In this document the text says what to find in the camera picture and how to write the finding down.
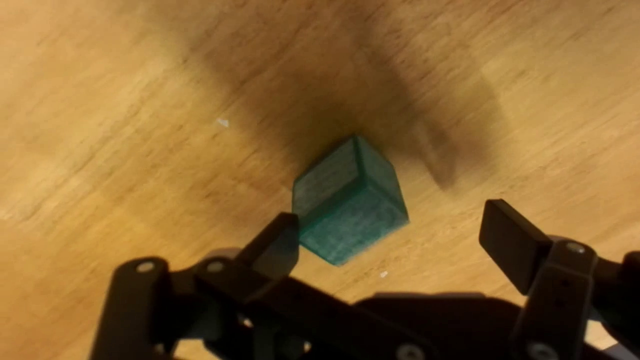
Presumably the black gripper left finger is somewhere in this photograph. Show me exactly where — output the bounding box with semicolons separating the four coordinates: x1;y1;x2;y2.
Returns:
194;212;300;312

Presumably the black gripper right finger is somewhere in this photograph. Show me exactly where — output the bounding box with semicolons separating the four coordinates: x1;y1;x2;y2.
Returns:
479;200;596;360

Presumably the teal cube block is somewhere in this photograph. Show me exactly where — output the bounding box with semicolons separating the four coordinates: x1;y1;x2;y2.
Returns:
292;137;409;266

